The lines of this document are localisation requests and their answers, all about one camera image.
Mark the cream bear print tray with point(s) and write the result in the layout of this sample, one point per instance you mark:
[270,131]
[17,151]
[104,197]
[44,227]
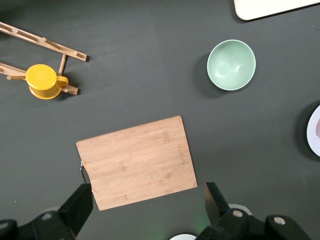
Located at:
[270,8]

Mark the wooden cutting board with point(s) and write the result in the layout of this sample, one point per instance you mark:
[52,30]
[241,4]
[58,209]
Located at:
[137,162]

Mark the yellow mug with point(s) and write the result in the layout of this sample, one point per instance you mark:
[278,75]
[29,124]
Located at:
[41,80]

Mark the pale green bowl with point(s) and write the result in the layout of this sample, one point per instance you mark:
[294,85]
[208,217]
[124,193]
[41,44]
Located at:
[231,65]

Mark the white round plate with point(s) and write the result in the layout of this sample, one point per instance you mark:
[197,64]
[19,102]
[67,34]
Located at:
[313,135]

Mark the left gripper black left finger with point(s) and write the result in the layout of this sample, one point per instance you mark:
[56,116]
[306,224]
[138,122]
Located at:
[77,207]

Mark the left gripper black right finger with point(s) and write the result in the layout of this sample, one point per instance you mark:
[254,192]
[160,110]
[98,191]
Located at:
[216,205]

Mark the wooden peg drying rack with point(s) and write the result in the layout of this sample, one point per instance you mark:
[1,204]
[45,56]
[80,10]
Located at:
[50,45]

